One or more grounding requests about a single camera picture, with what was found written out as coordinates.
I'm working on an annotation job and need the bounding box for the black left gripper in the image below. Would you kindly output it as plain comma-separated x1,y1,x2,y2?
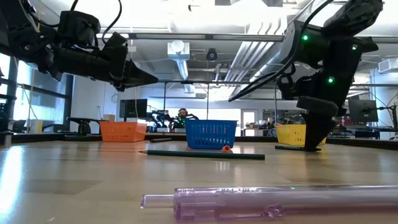
102,32,159,92

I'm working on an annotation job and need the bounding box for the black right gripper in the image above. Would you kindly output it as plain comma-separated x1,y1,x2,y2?
297,46,361,152

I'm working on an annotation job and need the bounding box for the yellow plastic basket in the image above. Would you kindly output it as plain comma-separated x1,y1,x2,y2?
274,124,327,147

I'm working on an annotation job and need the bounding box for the green marker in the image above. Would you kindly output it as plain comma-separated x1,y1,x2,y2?
274,145,323,152

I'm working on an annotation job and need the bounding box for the orange plastic basket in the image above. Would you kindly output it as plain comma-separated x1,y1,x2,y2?
99,121,148,143

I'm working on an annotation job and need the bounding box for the black monitor on arm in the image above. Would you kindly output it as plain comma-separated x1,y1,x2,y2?
348,98,379,124

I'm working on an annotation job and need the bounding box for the black computer monitor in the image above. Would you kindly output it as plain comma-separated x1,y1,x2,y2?
119,98,148,122

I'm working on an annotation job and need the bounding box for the person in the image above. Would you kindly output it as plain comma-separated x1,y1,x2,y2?
169,108,200,133

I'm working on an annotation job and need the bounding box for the clear purple pen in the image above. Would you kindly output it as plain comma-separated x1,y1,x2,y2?
139,185,398,222

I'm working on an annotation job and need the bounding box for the grey overhead rig crossbeam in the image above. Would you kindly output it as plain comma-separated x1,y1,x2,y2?
96,32,287,44

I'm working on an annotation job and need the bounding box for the blue plastic basket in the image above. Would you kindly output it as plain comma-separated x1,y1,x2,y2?
184,119,238,150

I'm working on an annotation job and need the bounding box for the long dark green pencil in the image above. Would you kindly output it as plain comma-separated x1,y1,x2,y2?
139,149,266,161

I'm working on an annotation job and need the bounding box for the yellow box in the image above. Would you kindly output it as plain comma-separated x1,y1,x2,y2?
28,119,44,134

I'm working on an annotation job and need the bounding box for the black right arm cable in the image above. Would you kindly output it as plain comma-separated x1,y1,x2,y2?
228,0,335,103

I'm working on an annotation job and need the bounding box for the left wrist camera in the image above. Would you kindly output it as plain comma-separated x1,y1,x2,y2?
57,10,102,46

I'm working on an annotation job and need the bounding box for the black neighbouring rig frame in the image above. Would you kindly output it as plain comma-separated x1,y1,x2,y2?
123,79,398,125

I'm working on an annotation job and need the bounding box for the white wall air unit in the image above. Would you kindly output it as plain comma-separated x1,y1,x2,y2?
377,58,398,74

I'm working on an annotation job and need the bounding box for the black table frame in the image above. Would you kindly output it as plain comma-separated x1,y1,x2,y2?
0,132,398,151

